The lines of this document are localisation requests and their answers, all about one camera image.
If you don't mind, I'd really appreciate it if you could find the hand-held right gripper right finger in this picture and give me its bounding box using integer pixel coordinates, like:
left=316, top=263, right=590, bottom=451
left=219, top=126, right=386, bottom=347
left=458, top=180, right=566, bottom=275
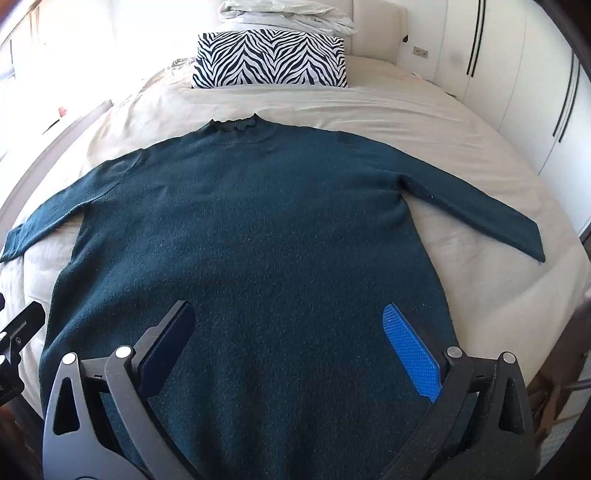
left=379, top=303, right=539, bottom=480

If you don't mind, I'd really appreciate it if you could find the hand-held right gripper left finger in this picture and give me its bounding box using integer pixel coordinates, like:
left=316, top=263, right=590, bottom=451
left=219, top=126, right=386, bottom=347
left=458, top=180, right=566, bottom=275
left=41, top=300, right=199, bottom=480

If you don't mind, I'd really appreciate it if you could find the dark green towel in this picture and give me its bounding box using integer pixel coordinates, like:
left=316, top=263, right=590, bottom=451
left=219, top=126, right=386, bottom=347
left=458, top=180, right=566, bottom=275
left=0, top=115, right=548, bottom=480

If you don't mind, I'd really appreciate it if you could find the bed with beige bedspread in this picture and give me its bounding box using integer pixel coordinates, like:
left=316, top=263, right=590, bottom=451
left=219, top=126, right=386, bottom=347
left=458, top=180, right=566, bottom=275
left=0, top=55, right=587, bottom=416

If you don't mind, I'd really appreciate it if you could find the white wardrobe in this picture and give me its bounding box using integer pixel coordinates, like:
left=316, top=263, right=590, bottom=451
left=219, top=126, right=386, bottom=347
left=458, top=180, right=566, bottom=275
left=434, top=0, right=591, bottom=241

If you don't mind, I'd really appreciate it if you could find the zebra print pillow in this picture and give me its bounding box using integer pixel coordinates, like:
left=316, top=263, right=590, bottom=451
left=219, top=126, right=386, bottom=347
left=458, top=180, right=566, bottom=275
left=191, top=33, right=349, bottom=89

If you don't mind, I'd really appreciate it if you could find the beige padded headboard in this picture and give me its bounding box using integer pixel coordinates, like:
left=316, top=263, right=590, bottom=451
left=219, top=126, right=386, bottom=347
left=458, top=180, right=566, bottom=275
left=342, top=0, right=409, bottom=64

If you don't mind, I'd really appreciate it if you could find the black wardrobe handle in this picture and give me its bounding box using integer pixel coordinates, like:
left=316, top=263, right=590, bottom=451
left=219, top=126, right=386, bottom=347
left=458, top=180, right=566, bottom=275
left=466, top=16, right=486, bottom=77
left=551, top=58, right=581, bottom=144

